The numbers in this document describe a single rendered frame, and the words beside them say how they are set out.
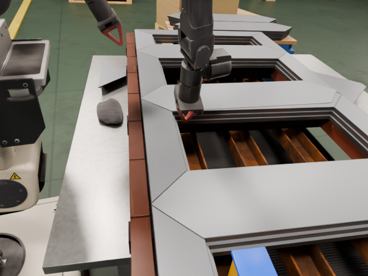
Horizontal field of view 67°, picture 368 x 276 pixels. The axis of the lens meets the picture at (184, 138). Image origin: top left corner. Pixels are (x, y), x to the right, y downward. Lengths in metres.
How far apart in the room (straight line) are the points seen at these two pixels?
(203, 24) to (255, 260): 0.45
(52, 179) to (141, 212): 1.38
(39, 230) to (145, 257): 0.84
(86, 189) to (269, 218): 0.52
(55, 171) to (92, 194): 1.16
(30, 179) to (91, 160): 0.22
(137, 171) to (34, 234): 0.73
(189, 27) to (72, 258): 0.57
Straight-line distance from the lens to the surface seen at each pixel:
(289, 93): 1.10
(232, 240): 0.57
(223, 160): 1.18
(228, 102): 0.95
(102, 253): 0.74
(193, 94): 0.72
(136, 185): 0.66
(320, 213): 0.66
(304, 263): 0.79
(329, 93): 1.18
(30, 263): 1.27
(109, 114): 1.14
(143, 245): 0.57
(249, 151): 1.04
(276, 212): 0.62
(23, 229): 1.37
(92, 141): 1.05
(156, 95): 0.95
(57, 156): 2.11
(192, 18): 0.60
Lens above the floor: 1.30
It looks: 36 degrees down
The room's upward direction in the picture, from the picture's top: 5 degrees clockwise
